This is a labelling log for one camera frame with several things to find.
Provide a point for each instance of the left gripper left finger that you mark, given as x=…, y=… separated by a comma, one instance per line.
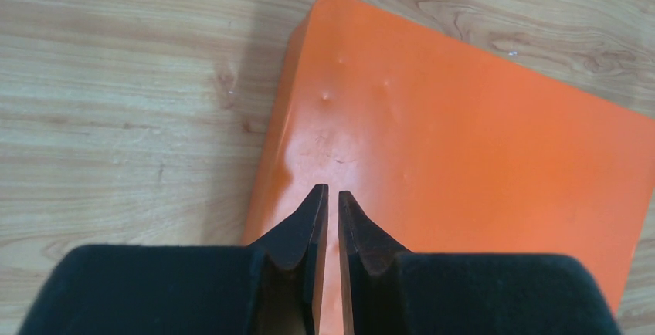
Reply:
x=269, y=286

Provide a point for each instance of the orange box lid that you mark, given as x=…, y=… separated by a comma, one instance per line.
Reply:
x=449, y=148

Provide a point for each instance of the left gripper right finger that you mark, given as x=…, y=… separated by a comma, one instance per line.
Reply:
x=389, y=289

